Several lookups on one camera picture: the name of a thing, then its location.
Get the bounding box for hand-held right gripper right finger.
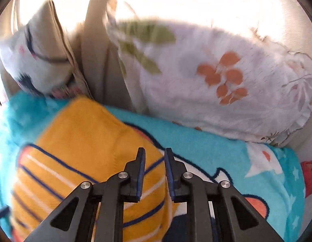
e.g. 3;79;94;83
164;147;285;242

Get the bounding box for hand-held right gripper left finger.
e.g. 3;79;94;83
25;147;146;242

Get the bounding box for red cloth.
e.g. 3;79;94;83
300;159;312;198

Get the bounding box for beige curtain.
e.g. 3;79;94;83
80;0;136;111

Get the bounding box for figure print pillow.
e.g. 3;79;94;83
0;0;93;100

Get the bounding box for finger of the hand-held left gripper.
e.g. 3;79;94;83
0;205;10;221

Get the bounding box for white floral pillow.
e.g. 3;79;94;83
105;18;312;147

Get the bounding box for turquoise fleece blanket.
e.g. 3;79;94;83
0;91;306;242

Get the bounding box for yellow striped knit sweater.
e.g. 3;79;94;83
9;97;174;242

